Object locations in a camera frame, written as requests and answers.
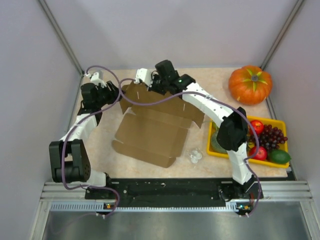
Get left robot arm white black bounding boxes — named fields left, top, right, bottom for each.
left=48, top=80, right=119, bottom=199

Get brown cardboard box sheet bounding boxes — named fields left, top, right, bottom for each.
left=111, top=83, right=204, bottom=168

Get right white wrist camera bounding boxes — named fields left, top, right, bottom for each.
left=134, top=68, right=153, bottom=87

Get clear plastic bits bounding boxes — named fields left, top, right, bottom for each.
left=187, top=148, right=203, bottom=164

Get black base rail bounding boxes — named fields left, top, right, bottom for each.
left=81, top=177, right=265, bottom=208

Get red apple lower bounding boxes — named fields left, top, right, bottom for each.
left=248, top=146, right=268, bottom=161

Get left corner aluminium post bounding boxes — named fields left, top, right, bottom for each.
left=36, top=0, right=83, bottom=76

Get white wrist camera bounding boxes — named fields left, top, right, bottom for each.
left=134, top=68, right=153, bottom=87
left=84, top=70, right=107, bottom=88

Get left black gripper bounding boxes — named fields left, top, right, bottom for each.
left=95, top=80, right=125, bottom=107

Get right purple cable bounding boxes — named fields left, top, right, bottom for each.
left=119, top=77, right=263, bottom=217

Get green melon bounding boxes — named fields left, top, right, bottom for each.
left=210, top=131, right=227, bottom=154

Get purple cable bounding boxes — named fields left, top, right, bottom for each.
left=119, top=77, right=263, bottom=217
left=61, top=65, right=120, bottom=217

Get purple grape bunch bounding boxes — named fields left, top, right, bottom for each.
left=257, top=124, right=288, bottom=152

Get yellow plastic tray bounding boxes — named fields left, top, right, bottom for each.
left=206, top=115, right=291, bottom=169

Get corner aluminium post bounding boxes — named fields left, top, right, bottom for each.
left=36, top=0, right=83, bottom=76
left=260, top=0, right=306, bottom=70

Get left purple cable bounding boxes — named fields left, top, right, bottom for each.
left=61, top=65, right=120, bottom=217

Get orange pumpkin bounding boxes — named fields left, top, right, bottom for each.
left=228, top=65, right=273, bottom=106

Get red apple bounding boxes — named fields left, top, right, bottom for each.
left=249, top=120, right=265, bottom=135
left=248, top=146, right=268, bottom=161

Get green avocado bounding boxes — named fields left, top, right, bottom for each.
left=267, top=149, right=292, bottom=164

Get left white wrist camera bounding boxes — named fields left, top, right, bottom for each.
left=84, top=70, right=107, bottom=88

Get right corner aluminium post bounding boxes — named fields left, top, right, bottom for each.
left=260, top=0, right=306, bottom=70

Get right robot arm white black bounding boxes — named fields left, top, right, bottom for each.
left=136, top=60, right=255, bottom=198

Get aluminium frame beam front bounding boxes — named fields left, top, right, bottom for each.
left=40, top=181, right=313, bottom=214

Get red apple upper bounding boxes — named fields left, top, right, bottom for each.
left=249, top=120, right=265, bottom=135

